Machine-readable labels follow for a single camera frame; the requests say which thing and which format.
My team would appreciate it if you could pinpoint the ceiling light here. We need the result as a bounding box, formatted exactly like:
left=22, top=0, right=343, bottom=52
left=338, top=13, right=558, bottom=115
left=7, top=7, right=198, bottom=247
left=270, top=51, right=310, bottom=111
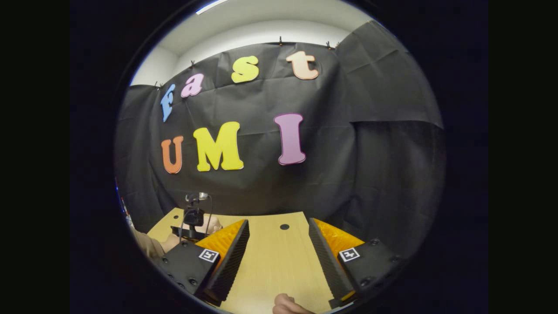
left=195, top=0, right=229, bottom=15

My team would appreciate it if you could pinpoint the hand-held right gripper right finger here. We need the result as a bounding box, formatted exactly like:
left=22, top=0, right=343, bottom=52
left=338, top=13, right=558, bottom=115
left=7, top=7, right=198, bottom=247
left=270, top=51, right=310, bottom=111
left=309, top=218, right=405, bottom=309

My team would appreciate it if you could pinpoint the black camera cable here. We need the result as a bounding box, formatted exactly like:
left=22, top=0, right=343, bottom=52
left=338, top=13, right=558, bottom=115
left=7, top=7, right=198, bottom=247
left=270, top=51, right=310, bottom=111
left=201, top=195, right=214, bottom=227

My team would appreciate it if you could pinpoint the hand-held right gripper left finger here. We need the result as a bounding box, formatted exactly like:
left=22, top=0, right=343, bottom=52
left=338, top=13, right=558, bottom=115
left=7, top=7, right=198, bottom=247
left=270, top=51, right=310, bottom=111
left=157, top=219, right=250, bottom=307

